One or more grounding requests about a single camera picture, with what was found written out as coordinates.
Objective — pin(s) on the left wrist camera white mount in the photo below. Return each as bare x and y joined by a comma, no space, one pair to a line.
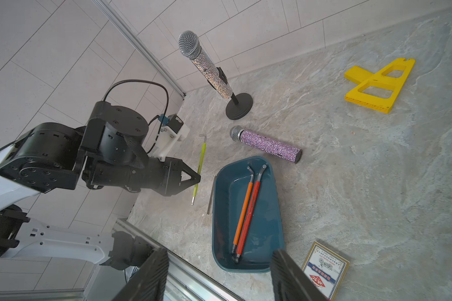
171,131

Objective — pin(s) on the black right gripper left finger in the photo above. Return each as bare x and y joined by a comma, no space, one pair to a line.
149,282

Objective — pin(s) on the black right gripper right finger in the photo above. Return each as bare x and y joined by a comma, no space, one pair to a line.
289,282

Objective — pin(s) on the orange sleeved hex key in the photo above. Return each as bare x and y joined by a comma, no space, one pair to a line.
244,211

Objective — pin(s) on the yellow plastic triangle bracket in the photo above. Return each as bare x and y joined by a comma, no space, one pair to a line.
391,78

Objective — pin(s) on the purple glitter microphone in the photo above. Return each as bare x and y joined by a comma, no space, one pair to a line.
266,144

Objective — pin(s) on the green sleeved hex key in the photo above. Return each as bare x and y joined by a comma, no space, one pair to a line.
202,156

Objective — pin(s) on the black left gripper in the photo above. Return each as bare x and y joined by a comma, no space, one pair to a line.
165,178

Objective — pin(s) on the silver microphone on black stand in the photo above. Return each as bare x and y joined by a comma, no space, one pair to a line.
238,105

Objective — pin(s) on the teal plastic storage tray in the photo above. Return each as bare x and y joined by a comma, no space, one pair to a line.
266,230

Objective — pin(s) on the red sleeved hex key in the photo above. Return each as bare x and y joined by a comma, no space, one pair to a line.
249,214

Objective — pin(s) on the small framed card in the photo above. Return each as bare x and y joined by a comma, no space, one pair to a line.
326,269

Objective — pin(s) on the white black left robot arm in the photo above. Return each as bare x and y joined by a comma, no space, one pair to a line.
107,151

